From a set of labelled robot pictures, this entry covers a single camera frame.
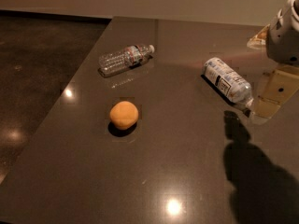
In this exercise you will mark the orange fruit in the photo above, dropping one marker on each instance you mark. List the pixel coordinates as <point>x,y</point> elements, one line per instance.
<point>124,115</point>

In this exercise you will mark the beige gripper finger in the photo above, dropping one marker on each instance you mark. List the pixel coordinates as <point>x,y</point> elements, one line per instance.
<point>280,87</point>

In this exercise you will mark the clear empty plastic bottle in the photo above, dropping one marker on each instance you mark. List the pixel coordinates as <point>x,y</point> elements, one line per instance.
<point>117,62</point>

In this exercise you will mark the pale object at table edge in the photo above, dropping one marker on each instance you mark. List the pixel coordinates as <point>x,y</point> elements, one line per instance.
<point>258,41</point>

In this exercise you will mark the white rounded gripper body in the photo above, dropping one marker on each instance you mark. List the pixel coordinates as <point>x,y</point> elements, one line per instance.
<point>284,41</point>

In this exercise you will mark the white labelled water bottle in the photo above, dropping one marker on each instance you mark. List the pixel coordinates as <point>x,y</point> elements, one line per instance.
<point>233,86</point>

